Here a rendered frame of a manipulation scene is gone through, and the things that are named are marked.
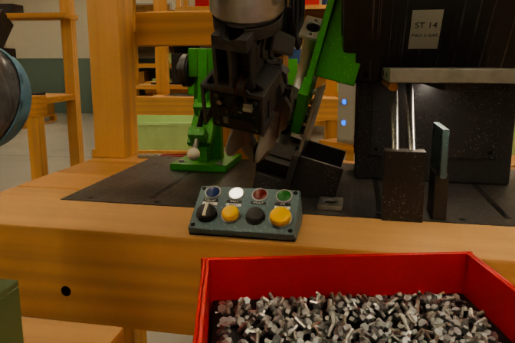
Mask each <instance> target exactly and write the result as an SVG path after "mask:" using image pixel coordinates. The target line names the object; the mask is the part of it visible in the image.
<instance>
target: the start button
mask: <svg viewBox="0 0 515 343"><path fill-rule="evenodd" d="M290 219H291V215H290V211H289V210H288V209H286V208H285V207H276V208H275V209H273V210H272V211H271V212H270V221H271V223H272V224H274V225H276V226H284V225H286V224H288V223H289V222H290Z"/></svg>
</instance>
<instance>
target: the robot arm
mask: <svg viewBox="0 0 515 343"><path fill-rule="evenodd" d="M209 8H210V12H211V13H212V17H213V27H214V29H215V31H214V32H213V33H212V34H211V41H212V59H213V69H212V71H211V72H210V73H209V74H208V76H207V77H206V78H205V79H204V80H203V81H202V82H201V84H200V88H201V95H202V109H203V117H204V124H207V123H208V121H209V120H210V119H211V118H212V117H213V124H214V125H216V126H222V127H225V128H229V129H231V131H230V134H229V137H228V141H227V143H226V146H225V149H226V153H227V155H228V156H231V155H233V154H234V153H235V152H236V151H238V150H239V149H240V148H241V149H242V150H243V152H244V153H245V155H246V156H247V157H248V158H249V159H250V160H251V161H252V162H257V163H258V162H260V161H262V160H263V159H264V158H266V157H267V155H268V154H269V152H270V151H271V150H272V148H273V146H274V144H275V142H276V141H277V139H278V137H279V135H280V134H281V132H282V130H283V129H284V127H285V126H286V124H287V122H288V120H289V119H290V117H291V115H292V112H293V110H294V96H293V89H294V85H290V84H288V77H287V75H288V73H289V71H290V70H289V69H288V68H287V67H286V66H285V65H284V64H283V59H282V58H278V57H280V56H282V55H287V56H292V55H293V53H294V45H295V40H296V39H295V37H294V36H292V35H289V34H287V33H285V32H284V31H283V30H281V29H282V27H283V11H284V0H209ZM208 90H209V93H210V101H211V106H210V107H209V109H208V110H207V108H206V99H205V94H206V93H207V92H208ZM30 110H31V84H30V81H29V79H28V75H27V74H26V72H25V69H24V68H23V66H22V65H21V64H20V63H19V62H18V61H17V59H15V58H14V57H12V56H11V55H10V54H9V53H7V52H6V51H4V50H2V49H1V48H0V146H1V145H4V144H5V143H7V142H9V141H10V140H12V139H13V138H14V137H15V136H16V135H17V134H18V133H19V132H20V131H21V129H22V127H23V126H24V124H25V122H26V120H27V119H28V116H29V113H30ZM254 134H256V135H258V137H257V140H258V142H257V140H256V138H255V136H254Z"/></svg>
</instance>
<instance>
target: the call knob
mask: <svg viewBox="0 0 515 343"><path fill-rule="evenodd" d="M197 215H198V218H199V219H201V220H203V221H207V220H210V219H212V218H213V217H214V216H215V207H214V206H213V205H212V204H209V203H205V204H202V205H200V206H199V207H198V209H197Z"/></svg>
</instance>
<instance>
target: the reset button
mask: <svg viewBox="0 0 515 343"><path fill-rule="evenodd" d="M221 215H222V217H223V219H224V220H225V221H234V220H236V219H237V218H238V216H239V211H238V208H237V207H235V206H234V205H228V206H226V207H224V208H223V210H222V212H221Z"/></svg>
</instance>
